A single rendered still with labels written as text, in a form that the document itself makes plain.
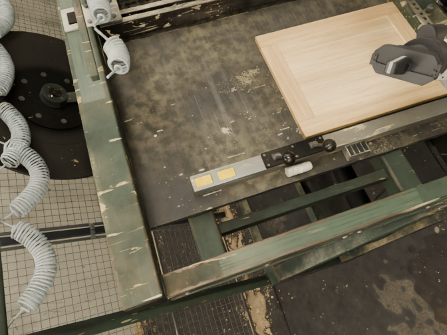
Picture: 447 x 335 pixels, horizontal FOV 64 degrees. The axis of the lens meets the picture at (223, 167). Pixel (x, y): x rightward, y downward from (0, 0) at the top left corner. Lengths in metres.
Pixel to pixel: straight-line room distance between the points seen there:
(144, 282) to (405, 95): 1.00
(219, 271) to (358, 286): 1.88
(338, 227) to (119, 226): 0.58
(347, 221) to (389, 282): 1.61
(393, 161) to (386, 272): 1.44
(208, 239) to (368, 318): 1.88
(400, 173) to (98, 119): 0.94
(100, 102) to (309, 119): 0.65
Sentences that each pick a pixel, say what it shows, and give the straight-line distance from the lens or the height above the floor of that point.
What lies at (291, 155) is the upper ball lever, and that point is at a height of 1.54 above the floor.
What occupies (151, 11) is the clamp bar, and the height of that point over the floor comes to 1.66.
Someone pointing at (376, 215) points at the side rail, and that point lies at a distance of 1.08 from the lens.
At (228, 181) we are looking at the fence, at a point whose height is 1.60.
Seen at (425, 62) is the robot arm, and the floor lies 1.58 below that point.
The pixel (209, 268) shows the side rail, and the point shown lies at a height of 1.71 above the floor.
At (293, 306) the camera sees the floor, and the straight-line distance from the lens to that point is 3.16.
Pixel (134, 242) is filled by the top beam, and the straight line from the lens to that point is 0.94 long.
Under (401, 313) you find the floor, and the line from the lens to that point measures 2.65.
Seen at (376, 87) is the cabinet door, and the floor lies 1.10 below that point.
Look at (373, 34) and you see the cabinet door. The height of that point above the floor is 1.01.
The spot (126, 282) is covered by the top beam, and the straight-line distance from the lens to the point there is 0.93.
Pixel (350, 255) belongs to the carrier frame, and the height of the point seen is 0.18.
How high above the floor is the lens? 2.27
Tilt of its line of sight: 39 degrees down
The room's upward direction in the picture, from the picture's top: 91 degrees counter-clockwise
